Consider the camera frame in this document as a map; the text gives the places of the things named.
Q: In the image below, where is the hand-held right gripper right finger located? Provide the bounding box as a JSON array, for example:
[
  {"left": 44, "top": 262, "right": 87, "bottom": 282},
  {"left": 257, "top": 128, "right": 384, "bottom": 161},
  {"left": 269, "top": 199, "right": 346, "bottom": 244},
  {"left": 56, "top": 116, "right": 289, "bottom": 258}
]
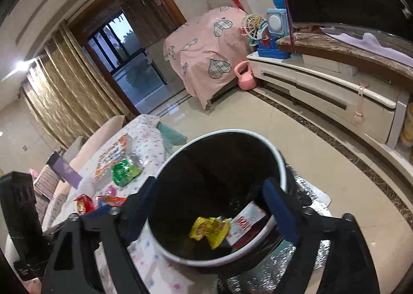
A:
[{"left": 262, "top": 178, "right": 382, "bottom": 294}]

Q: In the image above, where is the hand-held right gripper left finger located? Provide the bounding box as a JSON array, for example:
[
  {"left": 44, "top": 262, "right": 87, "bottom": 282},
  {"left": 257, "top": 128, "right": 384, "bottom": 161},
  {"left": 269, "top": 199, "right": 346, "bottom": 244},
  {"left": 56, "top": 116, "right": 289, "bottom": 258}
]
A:
[{"left": 41, "top": 177, "right": 158, "bottom": 294}]

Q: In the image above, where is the black bin with white rim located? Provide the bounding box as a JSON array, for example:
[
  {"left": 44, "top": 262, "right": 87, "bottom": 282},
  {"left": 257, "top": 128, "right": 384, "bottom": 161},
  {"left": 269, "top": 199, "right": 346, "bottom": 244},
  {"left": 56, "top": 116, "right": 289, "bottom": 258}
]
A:
[{"left": 147, "top": 129, "right": 288, "bottom": 265}]

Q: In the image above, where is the orange snack wrapper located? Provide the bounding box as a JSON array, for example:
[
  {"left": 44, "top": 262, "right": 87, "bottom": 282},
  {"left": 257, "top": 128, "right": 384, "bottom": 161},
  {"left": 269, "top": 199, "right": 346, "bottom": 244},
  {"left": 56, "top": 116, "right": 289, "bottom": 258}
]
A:
[{"left": 96, "top": 195, "right": 127, "bottom": 209}]

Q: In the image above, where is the white and red carton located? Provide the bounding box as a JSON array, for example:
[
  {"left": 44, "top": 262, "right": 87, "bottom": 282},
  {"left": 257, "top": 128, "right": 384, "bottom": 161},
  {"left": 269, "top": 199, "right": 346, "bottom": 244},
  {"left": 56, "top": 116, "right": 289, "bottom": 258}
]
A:
[{"left": 226, "top": 204, "right": 268, "bottom": 248}]

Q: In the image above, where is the crushed green can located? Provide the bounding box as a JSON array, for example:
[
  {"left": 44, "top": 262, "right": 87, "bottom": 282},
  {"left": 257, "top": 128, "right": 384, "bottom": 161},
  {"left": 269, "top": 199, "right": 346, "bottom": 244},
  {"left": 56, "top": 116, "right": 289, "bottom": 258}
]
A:
[{"left": 111, "top": 153, "right": 146, "bottom": 187}]

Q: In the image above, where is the striped pillow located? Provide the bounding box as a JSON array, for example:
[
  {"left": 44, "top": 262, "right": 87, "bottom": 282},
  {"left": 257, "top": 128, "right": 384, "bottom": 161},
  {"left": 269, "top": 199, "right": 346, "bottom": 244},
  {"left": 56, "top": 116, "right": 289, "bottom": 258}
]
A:
[{"left": 34, "top": 165, "right": 60, "bottom": 214}]

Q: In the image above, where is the red snack wrapper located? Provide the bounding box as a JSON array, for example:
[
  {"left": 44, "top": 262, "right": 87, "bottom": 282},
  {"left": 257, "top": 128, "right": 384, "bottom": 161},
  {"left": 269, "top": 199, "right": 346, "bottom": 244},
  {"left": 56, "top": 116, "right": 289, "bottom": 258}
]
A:
[{"left": 74, "top": 194, "right": 97, "bottom": 215}]

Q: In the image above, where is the stack of colourful books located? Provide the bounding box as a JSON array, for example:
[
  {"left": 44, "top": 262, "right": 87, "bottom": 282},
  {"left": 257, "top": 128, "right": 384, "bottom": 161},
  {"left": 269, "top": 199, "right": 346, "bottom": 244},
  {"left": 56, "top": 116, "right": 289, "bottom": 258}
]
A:
[{"left": 92, "top": 134, "right": 136, "bottom": 189}]

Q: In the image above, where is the purple box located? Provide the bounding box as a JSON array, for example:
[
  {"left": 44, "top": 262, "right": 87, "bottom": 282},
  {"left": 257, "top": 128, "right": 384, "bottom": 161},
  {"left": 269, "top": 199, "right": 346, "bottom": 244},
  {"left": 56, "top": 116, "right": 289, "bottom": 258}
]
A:
[{"left": 52, "top": 157, "right": 83, "bottom": 189}]

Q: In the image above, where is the yellow snack wrapper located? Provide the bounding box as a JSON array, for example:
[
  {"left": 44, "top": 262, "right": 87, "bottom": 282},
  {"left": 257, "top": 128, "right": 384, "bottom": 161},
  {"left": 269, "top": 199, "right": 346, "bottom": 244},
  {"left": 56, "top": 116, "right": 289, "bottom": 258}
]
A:
[{"left": 189, "top": 217, "right": 231, "bottom": 249}]

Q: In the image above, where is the silver foil mat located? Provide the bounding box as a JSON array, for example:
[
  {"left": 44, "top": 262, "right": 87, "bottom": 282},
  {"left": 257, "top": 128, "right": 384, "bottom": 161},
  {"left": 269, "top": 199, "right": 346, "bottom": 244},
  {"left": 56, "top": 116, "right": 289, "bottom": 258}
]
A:
[{"left": 223, "top": 165, "right": 333, "bottom": 294}]

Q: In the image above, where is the teal cloth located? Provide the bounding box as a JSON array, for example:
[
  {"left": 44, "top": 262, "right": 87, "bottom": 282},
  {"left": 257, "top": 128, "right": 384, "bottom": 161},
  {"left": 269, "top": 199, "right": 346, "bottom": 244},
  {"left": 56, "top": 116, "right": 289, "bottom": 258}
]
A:
[{"left": 157, "top": 122, "right": 188, "bottom": 157}]

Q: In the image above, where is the beige sofa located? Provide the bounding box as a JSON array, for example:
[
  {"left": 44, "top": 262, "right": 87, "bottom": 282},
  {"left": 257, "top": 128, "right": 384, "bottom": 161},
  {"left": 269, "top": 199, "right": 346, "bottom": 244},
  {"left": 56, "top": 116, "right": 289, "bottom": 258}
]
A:
[{"left": 0, "top": 115, "right": 126, "bottom": 262}]

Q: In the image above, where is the cream television cabinet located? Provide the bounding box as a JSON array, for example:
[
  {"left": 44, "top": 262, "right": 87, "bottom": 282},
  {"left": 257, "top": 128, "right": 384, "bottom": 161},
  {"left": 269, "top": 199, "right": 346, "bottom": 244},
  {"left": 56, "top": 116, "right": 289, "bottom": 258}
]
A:
[{"left": 247, "top": 23, "right": 413, "bottom": 172}]

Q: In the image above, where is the gold patterned curtain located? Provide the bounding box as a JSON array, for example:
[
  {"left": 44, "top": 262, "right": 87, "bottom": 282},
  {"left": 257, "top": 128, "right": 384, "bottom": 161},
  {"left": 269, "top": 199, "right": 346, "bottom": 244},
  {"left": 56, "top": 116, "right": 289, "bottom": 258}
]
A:
[{"left": 21, "top": 21, "right": 136, "bottom": 149}]

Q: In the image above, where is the pink kettlebell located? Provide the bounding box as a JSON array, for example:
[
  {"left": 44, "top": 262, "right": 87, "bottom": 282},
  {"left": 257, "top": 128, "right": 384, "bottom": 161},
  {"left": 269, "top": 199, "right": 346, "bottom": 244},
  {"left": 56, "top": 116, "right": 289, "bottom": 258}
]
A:
[{"left": 234, "top": 61, "right": 257, "bottom": 91}]

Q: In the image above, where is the sliding glass door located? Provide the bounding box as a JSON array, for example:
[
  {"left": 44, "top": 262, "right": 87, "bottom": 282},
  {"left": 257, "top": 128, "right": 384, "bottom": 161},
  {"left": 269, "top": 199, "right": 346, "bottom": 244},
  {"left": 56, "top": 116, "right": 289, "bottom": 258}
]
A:
[{"left": 69, "top": 0, "right": 188, "bottom": 114}]

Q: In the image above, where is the pink heart-print cover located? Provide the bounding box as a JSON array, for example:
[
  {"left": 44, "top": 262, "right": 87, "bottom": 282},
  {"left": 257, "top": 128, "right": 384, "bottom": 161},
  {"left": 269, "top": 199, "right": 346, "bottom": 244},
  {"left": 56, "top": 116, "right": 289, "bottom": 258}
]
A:
[{"left": 163, "top": 6, "right": 259, "bottom": 110}]

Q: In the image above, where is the toy ferris wheel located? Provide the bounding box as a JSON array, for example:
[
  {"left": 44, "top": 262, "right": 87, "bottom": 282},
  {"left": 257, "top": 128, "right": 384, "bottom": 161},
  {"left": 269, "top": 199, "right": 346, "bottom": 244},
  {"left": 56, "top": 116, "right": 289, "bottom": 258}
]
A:
[{"left": 242, "top": 14, "right": 268, "bottom": 46}]

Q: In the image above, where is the blue toy machine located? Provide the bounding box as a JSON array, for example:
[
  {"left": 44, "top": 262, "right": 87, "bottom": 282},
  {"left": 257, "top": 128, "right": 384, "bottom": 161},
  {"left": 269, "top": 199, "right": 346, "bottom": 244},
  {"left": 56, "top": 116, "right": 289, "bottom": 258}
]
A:
[{"left": 256, "top": 8, "right": 291, "bottom": 59}]

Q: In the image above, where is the white cloth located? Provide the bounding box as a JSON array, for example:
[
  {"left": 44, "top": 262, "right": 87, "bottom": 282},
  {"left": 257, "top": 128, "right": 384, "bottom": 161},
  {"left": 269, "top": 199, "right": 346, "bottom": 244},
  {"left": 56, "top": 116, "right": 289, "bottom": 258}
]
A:
[{"left": 323, "top": 26, "right": 413, "bottom": 59}]

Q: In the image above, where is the pink child lock strap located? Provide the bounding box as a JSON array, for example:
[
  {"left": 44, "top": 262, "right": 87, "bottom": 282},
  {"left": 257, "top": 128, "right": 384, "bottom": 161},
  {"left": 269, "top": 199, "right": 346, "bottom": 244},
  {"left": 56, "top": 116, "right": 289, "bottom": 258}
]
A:
[{"left": 353, "top": 81, "right": 370, "bottom": 125}]

